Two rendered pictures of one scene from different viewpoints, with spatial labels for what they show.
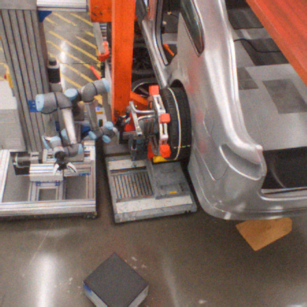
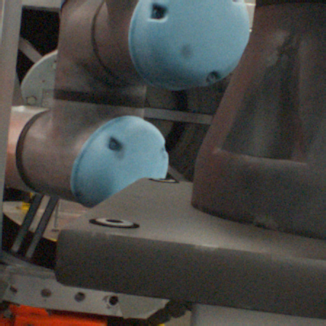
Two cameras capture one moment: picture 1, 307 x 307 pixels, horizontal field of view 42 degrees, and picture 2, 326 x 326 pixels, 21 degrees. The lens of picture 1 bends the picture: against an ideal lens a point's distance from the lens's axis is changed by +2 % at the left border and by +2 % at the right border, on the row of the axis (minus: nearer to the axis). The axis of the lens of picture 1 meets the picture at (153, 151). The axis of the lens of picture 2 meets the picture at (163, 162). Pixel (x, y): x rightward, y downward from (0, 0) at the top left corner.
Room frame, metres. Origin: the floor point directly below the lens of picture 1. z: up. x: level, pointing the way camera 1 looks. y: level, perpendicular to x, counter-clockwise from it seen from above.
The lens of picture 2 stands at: (2.20, 1.08, 0.86)
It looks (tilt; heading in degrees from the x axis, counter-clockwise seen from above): 4 degrees down; 286
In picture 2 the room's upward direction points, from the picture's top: 6 degrees clockwise
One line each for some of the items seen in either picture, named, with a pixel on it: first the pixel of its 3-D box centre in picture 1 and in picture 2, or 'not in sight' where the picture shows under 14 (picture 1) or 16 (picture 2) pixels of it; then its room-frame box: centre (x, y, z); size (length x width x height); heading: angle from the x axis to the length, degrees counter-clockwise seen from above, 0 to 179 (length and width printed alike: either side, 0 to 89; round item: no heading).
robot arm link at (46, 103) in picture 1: (49, 122); not in sight; (2.16, 0.82, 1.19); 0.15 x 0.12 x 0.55; 116
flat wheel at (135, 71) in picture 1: (140, 66); not in sight; (4.12, 0.29, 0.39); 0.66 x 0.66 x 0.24
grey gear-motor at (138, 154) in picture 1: (148, 148); not in sight; (2.87, 0.06, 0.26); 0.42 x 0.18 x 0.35; 108
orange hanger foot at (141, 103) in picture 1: (153, 104); not in sight; (3.08, 0.06, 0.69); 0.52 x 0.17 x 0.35; 108
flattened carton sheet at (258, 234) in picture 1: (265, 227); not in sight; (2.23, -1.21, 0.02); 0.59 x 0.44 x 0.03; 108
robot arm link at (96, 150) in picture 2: (108, 136); (94, 156); (2.45, 0.41, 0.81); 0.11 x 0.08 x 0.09; 153
